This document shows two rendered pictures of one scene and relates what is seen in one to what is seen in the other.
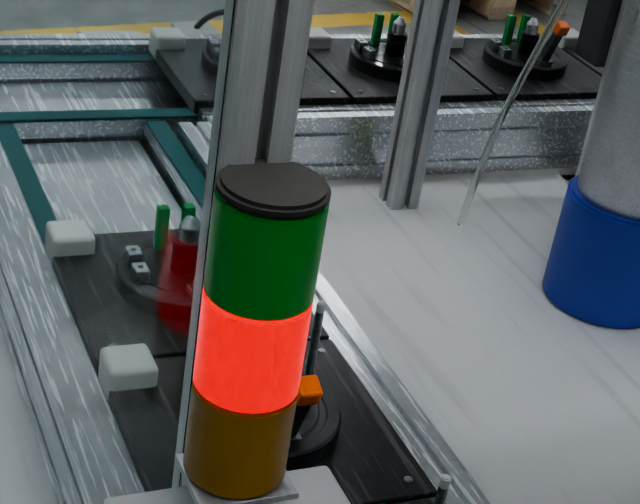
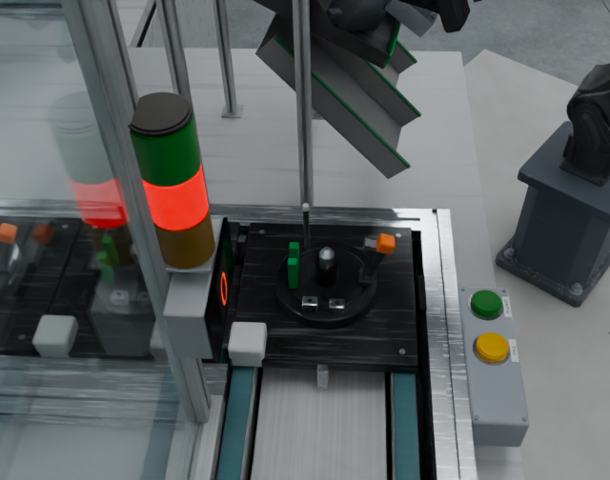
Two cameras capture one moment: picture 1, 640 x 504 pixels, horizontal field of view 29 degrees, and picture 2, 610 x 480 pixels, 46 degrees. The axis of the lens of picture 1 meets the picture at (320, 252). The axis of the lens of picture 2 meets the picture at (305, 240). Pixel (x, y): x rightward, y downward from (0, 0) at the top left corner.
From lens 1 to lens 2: 0.39 m
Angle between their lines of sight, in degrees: 48
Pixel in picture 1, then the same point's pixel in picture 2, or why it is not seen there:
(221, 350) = (187, 201)
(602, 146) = not seen: outside the picture
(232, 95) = (114, 88)
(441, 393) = not seen: outside the picture
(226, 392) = (195, 216)
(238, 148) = (130, 110)
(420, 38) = not seen: outside the picture
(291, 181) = (161, 104)
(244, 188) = (160, 123)
